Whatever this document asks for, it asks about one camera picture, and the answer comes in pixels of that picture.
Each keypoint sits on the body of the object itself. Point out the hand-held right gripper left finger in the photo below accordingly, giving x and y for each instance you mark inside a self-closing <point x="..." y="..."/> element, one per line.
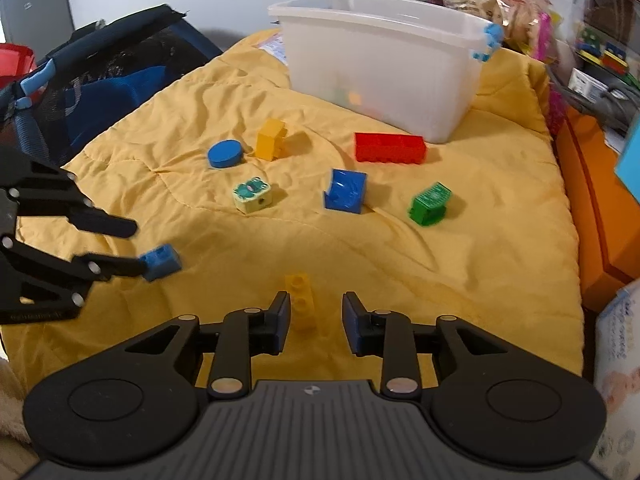
<point x="280" y="322"/>

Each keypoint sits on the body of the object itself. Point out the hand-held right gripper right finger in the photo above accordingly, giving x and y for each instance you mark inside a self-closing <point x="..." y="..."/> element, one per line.
<point x="351" y="322"/>

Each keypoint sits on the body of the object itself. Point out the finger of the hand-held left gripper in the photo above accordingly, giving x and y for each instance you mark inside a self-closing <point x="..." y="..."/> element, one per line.
<point x="115" y="266"/>
<point x="107" y="222"/>

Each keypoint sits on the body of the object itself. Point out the small yellow brick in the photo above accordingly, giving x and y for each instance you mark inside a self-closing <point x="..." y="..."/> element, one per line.
<point x="270" y="140"/>
<point x="301" y="302"/>

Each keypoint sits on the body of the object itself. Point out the small light blue brick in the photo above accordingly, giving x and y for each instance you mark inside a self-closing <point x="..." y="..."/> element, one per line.
<point x="161" y="262"/>

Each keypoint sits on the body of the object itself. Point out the white plastic bin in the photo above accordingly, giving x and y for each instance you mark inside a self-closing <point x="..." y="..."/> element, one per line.
<point x="380" y="70"/>

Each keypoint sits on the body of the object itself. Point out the yellow blanket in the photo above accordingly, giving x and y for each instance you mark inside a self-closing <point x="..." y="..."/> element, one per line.
<point x="350" y="260"/>

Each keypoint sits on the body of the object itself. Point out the red plastic bin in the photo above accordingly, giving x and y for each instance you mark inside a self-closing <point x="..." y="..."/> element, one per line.
<point x="15" y="67"/>

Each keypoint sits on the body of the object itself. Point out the dark blue brick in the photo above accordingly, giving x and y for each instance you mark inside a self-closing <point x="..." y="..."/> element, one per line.
<point x="345" y="192"/>

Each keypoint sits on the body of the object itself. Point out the cream block teal print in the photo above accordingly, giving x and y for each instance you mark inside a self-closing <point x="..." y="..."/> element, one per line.
<point x="252" y="195"/>

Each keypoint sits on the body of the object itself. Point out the blue round block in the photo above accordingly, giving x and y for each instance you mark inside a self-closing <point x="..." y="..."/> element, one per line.
<point x="225" y="154"/>

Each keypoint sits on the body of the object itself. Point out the small green brick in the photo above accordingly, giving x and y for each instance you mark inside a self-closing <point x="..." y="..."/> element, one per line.
<point x="429" y="204"/>

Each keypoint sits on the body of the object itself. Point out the beige fluffy cloth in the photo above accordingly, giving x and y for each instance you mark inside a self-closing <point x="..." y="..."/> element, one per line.
<point x="10" y="400"/>

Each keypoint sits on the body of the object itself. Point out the long red brick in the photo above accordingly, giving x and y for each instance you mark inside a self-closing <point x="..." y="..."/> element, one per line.
<point x="390" y="147"/>

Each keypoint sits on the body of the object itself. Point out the grey cabinet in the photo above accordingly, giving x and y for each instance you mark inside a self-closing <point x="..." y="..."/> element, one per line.
<point x="35" y="5"/>

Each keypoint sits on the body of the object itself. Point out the white blue packet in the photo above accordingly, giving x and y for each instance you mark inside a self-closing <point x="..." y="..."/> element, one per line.
<point x="274" y="47"/>

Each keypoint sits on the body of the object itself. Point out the orange box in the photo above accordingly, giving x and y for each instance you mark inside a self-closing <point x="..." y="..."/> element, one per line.
<point x="595" y="210"/>

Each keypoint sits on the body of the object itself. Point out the white printed pack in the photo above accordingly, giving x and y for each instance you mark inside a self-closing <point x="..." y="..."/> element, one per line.
<point x="620" y="375"/>

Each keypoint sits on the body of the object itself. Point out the pink toy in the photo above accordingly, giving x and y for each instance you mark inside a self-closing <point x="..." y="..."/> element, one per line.
<point x="550" y="90"/>

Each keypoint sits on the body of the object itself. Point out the light blue toy piece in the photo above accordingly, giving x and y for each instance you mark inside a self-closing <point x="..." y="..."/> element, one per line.
<point x="490" y="40"/>

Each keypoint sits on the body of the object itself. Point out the light blue box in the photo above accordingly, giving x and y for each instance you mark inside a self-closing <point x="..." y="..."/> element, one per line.
<point x="630" y="155"/>

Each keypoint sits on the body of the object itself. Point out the clear bag of wooden pieces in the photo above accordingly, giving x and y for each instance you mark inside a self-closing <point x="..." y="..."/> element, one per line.
<point x="495" y="0"/>

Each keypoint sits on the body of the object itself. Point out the clear storage box colourful toys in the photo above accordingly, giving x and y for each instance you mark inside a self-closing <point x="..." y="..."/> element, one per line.
<point x="607" y="25"/>

